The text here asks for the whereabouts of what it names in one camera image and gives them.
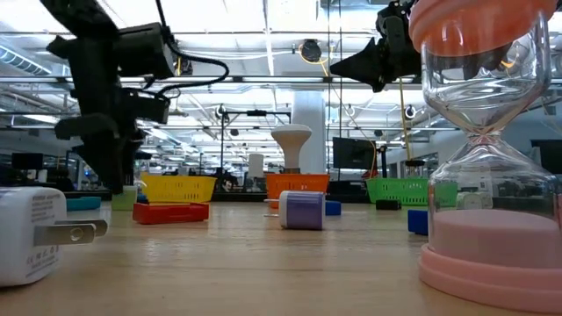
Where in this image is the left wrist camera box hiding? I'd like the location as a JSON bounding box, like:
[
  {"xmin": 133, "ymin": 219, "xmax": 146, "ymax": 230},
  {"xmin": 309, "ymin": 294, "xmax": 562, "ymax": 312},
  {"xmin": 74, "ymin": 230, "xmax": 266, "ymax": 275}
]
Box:
[{"xmin": 126, "ymin": 90, "xmax": 171, "ymax": 126}]

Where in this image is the pink sand hourglass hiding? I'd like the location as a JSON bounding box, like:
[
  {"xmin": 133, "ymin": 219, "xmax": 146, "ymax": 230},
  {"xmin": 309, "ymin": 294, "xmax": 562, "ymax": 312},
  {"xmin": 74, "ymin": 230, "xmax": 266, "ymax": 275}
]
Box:
[{"xmin": 407, "ymin": 0, "xmax": 562, "ymax": 315}]

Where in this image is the orange plastic basket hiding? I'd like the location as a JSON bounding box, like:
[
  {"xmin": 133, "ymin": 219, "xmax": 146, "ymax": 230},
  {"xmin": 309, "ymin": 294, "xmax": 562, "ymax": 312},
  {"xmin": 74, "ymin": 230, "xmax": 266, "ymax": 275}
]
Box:
[{"xmin": 265, "ymin": 173, "xmax": 331, "ymax": 210}]

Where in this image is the blue sand black hourglass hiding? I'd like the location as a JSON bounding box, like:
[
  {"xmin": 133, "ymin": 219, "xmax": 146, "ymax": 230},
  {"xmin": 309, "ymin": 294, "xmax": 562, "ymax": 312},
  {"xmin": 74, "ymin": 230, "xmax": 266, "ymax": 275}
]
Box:
[{"xmin": 131, "ymin": 151, "xmax": 153, "ymax": 206}]

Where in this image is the green and white wall charger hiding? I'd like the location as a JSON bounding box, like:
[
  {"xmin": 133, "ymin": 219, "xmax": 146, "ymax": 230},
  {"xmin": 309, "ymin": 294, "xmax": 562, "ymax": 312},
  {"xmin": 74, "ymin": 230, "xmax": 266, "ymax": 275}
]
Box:
[
  {"xmin": 111, "ymin": 184, "xmax": 139, "ymax": 212},
  {"xmin": 456, "ymin": 191, "xmax": 484, "ymax": 211}
]

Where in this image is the yellow plastic basket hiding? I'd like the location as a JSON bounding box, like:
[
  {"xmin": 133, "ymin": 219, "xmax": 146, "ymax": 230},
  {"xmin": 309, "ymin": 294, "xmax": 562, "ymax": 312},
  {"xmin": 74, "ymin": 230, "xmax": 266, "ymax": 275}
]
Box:
[{"xmin": 140, "ymin": 174, "xmax": 218, "ymax": 205}]

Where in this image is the white sand black hourglass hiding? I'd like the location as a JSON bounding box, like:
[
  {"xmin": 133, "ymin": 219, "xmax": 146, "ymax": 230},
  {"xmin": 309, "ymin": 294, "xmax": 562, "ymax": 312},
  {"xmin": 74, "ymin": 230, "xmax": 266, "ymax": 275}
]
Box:
[{"xmin": 404, "ymin": 159, "xmax": 426, "ymax": 179}]

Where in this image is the teal framed digital thermometer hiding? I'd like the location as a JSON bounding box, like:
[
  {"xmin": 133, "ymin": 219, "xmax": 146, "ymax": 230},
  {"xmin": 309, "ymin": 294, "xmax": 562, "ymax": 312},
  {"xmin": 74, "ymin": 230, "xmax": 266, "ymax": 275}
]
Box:
[{"xmin": 65, "ymin": 196, "xmax": 103, "ymax": 212}]

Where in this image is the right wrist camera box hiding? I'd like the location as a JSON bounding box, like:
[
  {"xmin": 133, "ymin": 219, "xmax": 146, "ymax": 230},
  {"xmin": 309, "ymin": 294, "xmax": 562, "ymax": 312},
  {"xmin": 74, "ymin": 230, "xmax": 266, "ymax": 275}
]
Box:
[{"xmin": 375, "ymin": 0, "xmax": 412, "ymax": 43}]

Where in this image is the white cylinder object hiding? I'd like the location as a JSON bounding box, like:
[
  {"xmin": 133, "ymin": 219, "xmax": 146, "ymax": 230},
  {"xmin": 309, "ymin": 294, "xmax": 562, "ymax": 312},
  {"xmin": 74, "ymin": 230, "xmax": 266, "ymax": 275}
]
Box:
[{"xmin": 248, "ymin": 153, "xmax": 265, "ymax": 179}]

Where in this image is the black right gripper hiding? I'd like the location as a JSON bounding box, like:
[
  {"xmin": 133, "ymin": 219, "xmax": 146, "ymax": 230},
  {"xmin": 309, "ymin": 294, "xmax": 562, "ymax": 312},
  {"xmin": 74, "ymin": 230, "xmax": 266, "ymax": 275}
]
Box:
[{"xmin": 328, "ymin": 36, "xmax": 423, "ymax": 94}]

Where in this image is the black hanging cable reel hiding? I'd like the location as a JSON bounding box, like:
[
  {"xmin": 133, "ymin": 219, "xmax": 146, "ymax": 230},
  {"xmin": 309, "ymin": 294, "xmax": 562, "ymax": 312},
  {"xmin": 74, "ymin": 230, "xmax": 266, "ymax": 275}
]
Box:
[{"xmin": 300, "ymin": 38, "xmax": 323, "ymax": 63}]

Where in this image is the blue framed digital thermometer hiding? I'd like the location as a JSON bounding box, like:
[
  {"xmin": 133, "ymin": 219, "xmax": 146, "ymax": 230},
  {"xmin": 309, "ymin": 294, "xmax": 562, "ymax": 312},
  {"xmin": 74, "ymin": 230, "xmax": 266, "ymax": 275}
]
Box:
[{"xmin": 407, "ymin": 209, "xmax": 429, "ymax": 236}]

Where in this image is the purple and white wall charger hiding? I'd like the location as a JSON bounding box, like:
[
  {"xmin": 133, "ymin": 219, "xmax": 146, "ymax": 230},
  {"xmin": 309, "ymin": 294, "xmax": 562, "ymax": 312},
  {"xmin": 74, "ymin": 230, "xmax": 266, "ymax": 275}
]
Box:
[
  {"xmin": 0, "ymin": 186, "xmax": 109, "ymax": 289},
  {"xmin": 263, "ymin": 190, "xmax": 327, "ymax": 232}
]

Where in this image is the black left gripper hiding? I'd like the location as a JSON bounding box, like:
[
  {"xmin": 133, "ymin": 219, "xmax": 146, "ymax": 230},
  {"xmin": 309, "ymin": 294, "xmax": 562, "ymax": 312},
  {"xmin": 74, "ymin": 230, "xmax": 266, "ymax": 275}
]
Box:
[{"xmin": 46, "ymin": 22, "xmax": 177, "ymax": 195}]

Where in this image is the white round lamp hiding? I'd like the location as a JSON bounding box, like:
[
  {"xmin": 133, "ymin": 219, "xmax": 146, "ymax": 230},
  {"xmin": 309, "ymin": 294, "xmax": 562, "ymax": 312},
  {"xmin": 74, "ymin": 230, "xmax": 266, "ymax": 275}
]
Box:
[{"xmin": 270, "ymin": 123, "xmax": 313, "ymax": 175}]

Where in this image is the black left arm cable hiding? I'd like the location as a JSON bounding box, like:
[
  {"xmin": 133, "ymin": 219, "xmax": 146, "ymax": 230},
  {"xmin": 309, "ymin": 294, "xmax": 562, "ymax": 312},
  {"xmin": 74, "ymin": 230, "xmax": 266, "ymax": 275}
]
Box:
[{"xmin": 153, "ymin": 0, "xmax": 231, "ymax": 96}]

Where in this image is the green plastic basket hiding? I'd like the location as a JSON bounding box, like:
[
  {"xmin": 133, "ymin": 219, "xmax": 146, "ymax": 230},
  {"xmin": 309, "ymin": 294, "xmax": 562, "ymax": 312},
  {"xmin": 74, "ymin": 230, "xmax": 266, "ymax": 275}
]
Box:
[{"xmin": 365, "ymin": 176, "xmax": 458, "ymax": 207}]

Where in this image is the black computer monitor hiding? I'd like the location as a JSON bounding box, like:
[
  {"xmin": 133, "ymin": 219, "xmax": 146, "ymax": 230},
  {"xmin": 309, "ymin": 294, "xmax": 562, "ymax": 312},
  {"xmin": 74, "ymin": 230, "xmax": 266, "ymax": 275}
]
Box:
[
  {"xmin": 530, "ymin": 139, "xmax": 562, "ymax": 175},
  {"xmin": 11, "ymin": 152, "xmax": 45, "ymax": 171},
  {"xmin": 332, "ymin": 136, "xmax": 377, "ymax": 170}
]

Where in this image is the red framed digital thermometer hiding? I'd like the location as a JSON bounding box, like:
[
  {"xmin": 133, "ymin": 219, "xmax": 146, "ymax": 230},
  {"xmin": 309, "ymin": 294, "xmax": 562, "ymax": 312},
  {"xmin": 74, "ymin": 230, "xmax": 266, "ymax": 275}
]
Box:
[{"xmin": 132, "ymin": 201, "xmax": 211, "ymax": 226}]

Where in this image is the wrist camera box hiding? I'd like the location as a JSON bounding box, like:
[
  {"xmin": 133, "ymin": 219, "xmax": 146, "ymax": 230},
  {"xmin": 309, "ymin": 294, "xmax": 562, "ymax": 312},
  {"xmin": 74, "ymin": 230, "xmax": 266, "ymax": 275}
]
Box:
[
  {"xmin": 375, "ymin": 0, "xmax": 412, "ymax": 43},
  {"xmin": 126, "ymin": 90, "xmax": 171, "ymax": 126}
]

